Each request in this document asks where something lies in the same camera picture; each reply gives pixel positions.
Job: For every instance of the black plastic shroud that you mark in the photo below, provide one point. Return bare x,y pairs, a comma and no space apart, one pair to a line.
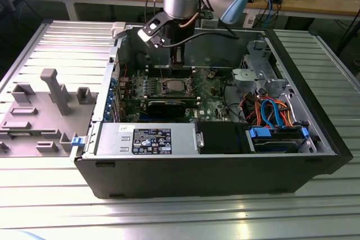
222,138

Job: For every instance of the silver metal drive cage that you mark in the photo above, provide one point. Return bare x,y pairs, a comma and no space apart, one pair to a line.
247,78

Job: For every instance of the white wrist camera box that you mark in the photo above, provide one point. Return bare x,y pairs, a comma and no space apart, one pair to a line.
146,36

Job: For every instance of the black PC case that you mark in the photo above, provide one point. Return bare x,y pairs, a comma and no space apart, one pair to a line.
197,175

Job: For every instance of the silver green CPU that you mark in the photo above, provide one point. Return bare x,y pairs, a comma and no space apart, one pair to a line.
176,86

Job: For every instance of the white label sheet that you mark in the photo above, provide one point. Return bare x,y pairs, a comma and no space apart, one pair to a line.
251,22

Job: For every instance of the green motherboard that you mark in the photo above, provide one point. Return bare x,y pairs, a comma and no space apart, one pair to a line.
209,106

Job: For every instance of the black graphics card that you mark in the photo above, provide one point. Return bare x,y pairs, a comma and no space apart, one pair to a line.
166,109

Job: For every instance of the black RAM slot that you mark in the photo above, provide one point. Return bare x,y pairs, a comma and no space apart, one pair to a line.
154,68
137,95
154,71
137,98
154,76

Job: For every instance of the grey case latch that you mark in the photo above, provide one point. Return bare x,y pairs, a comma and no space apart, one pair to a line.
118,29

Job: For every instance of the CPU socket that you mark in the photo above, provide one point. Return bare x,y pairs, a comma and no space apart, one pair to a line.
165,88

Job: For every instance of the round coin battery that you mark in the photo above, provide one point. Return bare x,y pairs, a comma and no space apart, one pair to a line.
212,76

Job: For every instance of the blue expansion slot clip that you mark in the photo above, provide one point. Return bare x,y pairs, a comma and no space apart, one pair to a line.
108,108
106,116
114,82
111,94

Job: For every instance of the blue case latch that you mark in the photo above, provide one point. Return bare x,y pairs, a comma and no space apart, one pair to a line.
78,141

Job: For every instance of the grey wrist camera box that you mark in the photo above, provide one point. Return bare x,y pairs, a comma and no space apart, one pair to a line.
210,23

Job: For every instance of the grey parts rack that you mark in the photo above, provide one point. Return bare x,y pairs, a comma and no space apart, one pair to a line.
42,138

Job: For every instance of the silver power supply unit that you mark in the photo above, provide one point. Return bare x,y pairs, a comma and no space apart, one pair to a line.
112,141

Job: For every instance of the hard disk in blue carrier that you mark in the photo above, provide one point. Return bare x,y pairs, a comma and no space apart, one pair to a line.
263,133

